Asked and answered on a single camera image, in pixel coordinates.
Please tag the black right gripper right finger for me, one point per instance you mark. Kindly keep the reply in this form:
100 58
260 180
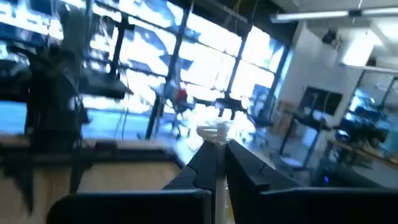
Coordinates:
245 177

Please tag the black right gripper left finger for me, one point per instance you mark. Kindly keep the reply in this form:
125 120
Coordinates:
202 174

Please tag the purple toothbrush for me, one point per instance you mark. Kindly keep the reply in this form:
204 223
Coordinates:
214 132

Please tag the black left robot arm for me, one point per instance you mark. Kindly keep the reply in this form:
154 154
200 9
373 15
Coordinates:
53 102

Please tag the small red object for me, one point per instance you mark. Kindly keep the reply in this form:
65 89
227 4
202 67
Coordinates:
182 95

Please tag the black ceiling spotlight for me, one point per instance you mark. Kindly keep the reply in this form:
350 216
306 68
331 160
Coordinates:
329 36

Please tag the black aluminium table frame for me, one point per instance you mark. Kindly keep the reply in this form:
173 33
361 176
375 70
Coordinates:
140 154

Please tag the black monitor by white wall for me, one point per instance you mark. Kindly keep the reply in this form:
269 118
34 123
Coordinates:
320 101

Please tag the large window dark frame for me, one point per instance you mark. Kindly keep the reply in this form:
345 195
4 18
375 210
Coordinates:
211 53

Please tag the long ceiling light rail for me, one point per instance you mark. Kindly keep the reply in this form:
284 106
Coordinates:
311 15

